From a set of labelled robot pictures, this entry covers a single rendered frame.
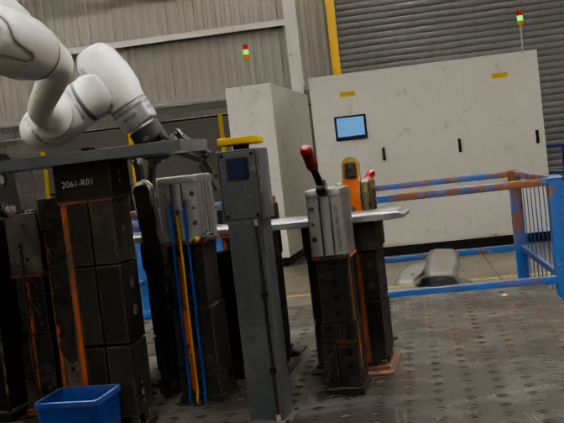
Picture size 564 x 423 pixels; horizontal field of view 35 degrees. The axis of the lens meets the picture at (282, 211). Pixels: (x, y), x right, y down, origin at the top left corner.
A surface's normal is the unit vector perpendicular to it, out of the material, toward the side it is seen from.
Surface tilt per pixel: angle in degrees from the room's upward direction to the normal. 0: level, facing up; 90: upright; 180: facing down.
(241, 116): 90
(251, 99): 90
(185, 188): 90
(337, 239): 90
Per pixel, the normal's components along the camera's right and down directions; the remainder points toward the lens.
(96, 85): -0.14, 0.18
